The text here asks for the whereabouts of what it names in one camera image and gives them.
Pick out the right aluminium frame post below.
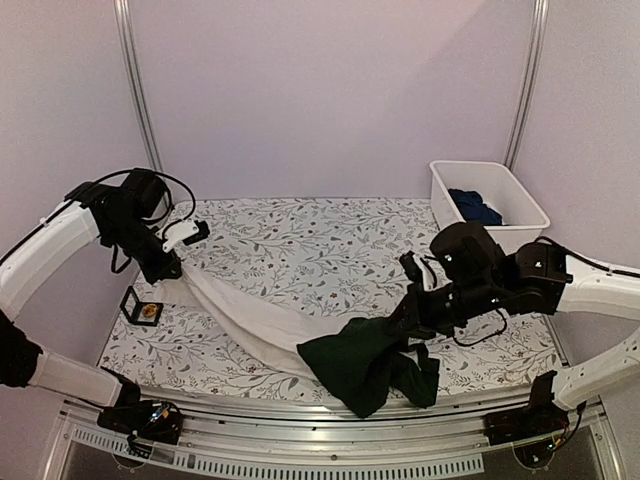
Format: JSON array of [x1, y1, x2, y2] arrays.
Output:
[[503, 0, 550, 172]]

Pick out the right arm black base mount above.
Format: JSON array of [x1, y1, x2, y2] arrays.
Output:
[[483, 371, 569, 445]]

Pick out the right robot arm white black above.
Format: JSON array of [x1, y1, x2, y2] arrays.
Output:
[[391, 222, 639, 339]]

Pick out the floral patterned table mat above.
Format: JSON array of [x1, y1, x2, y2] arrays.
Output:
[[100, 198, 563, 403]]

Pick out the white green raglan t-shirt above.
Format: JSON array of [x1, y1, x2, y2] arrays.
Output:
[[153, 267, 440, 419]]

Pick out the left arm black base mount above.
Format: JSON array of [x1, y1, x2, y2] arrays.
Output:
[[97, 400, 184, 445]]

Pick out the yellow round brooch brown flowers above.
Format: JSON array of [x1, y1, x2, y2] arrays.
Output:
[[141, 304, 159, 319]]

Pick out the aluminium frame post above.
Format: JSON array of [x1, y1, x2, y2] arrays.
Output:
[[113, 0, 164, 172], [503, 0, 550, 172]]

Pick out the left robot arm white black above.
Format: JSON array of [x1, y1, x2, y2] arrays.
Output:
[[1, 168, 182, 434]]

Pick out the dark blue cloth in bin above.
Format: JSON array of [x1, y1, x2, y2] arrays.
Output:
[[448, 189, 503, 226]]

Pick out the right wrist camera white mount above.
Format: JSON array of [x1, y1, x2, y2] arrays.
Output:
[[399, 251, 438, 291]]

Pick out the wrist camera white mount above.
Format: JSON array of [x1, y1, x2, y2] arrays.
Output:
[[399, 251, 438, 291], [156, 218, 210, 253]]

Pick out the left aluminium frame post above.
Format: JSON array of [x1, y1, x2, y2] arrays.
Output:
[[113, 0, 164, 172]]

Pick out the aluminium front rail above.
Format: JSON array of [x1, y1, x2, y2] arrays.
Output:
[[42, 387, 624, 479]]

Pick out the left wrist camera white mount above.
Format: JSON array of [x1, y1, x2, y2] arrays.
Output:
[[156, 218, 210, 253]]

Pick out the white plastic bin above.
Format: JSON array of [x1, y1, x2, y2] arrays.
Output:
[[429, 160, 551, 254]]

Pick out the black display box near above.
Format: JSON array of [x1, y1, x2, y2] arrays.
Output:
[[119, 286, 164, 327]]

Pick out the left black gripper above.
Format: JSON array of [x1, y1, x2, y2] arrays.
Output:
[[107, 214, 182, 284]]

